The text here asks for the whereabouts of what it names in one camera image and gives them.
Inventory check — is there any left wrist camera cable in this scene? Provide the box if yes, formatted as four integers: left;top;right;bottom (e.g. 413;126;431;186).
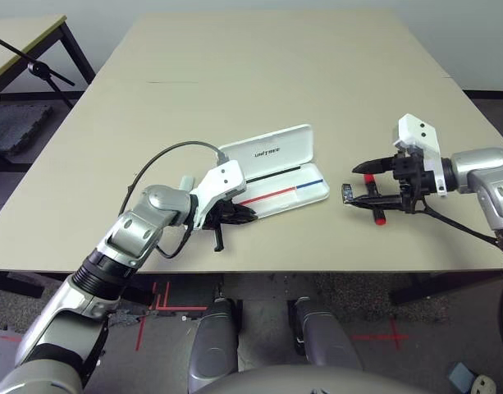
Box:
118;141;230;217

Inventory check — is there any black table base bar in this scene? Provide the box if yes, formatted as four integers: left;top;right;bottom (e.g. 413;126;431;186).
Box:
388;270;503;305
0;269;156;307

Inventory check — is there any black tripod stand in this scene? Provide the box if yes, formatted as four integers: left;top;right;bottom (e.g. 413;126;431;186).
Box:
0;31;76;110

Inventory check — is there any grey right robot leg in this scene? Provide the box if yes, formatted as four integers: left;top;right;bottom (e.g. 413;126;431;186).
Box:
289;295;364;370

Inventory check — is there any black marker with red cap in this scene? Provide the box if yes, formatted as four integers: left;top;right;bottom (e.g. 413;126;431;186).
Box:
364;174;388;227

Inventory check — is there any white plastic pencil case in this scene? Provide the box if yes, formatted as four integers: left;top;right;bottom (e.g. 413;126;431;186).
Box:
217;124;331;221

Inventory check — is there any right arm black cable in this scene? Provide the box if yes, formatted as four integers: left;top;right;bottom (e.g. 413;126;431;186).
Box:
417;203;503;370

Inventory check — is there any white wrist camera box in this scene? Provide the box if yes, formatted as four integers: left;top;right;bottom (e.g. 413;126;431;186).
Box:
192;160;248;230
392;113;448;197

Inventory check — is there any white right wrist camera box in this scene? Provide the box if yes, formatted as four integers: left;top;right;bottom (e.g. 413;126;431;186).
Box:
392;113;448;197

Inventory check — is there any blue foam block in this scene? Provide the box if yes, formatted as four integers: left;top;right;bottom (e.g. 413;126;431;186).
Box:
446;362;478;387

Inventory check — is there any grey robot torso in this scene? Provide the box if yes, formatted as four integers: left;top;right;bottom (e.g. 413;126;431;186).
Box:
201;363;428;394

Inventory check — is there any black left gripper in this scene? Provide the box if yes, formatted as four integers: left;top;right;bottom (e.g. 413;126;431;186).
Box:
204;199;258;252

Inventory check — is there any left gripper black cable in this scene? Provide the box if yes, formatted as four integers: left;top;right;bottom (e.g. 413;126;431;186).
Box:
154;213;194;260

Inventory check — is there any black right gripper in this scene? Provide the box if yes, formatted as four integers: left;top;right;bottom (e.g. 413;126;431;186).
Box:
344;149;435;214

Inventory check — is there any thin black pencil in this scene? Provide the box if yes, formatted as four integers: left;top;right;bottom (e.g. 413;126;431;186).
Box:
245;166;304;184

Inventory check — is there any thin red and blue pencil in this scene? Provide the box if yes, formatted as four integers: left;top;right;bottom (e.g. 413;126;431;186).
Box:
239;179;324;206

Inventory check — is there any grey left robot leg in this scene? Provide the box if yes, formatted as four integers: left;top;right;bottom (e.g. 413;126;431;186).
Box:
187;297;240;394

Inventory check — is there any grey foam floor mat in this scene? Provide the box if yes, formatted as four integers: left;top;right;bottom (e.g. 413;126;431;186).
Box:
0;102;55;155

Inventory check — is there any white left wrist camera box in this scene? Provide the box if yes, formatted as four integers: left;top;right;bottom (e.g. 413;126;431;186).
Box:
192;160;248;230

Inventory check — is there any grey robot leg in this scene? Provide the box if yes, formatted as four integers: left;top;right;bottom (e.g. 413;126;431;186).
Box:
289;295;364;370
187;297;240;394

